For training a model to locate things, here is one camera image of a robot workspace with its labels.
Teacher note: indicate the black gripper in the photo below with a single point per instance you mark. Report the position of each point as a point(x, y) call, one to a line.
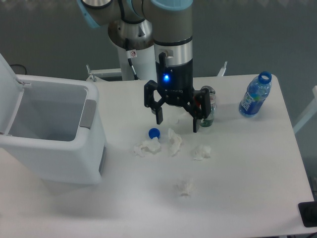
point(175, 86)

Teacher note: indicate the blue bottle cap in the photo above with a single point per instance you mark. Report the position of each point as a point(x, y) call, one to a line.
point(154, 132)

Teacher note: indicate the black device at edge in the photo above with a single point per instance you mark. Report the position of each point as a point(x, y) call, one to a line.
point(308, 212)

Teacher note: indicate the clear green-label bottle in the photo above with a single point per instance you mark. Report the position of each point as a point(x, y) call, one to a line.
point(209, 120)

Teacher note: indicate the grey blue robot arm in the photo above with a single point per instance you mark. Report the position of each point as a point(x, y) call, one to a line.
point(165, 26)

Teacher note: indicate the blue plastic drink bottle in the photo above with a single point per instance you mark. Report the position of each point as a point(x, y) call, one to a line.
point(256, 93)

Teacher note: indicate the white frame at right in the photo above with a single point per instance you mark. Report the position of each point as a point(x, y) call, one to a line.
point(309, 111)

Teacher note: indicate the white open trash bin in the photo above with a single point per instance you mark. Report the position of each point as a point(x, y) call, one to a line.
point(52, 126)

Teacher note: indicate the paper ball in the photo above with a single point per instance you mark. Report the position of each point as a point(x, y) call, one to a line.
point(202, 152)
point(175, 142)
point(185, 187)
point(148, 146)

